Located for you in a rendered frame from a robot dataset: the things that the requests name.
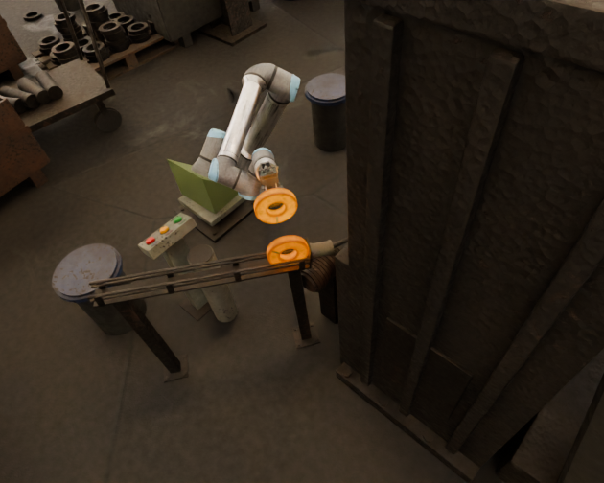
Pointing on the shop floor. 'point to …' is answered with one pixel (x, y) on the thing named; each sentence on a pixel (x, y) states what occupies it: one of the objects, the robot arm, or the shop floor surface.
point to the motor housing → (323, 283)
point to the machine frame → (479, 211)
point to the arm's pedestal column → (220, 220)
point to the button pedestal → (170, 245)
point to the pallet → (139, 31)
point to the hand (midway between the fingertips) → (274, 202)
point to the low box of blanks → (6, 149)
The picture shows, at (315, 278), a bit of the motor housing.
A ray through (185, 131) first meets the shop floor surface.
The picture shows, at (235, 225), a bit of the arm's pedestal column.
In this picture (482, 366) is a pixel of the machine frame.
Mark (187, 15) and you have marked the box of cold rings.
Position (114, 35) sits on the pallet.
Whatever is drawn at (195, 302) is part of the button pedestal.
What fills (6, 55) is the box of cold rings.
